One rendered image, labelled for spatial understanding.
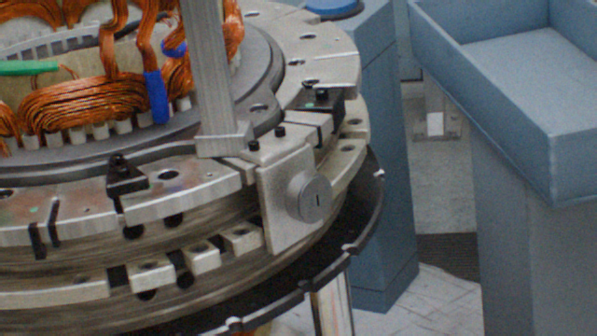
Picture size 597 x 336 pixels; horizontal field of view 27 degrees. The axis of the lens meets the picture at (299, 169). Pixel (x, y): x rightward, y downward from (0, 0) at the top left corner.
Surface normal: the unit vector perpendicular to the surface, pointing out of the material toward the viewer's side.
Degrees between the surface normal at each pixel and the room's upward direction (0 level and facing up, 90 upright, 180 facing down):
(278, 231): 90
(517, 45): 0
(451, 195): 0
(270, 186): 90
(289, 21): 0
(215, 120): 90
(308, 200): 90
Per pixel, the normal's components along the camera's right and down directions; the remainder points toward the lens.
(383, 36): 0.87, 0.11
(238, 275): 0.60, 0.29
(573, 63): -0.13, -0.89
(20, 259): -0.10, 0.45
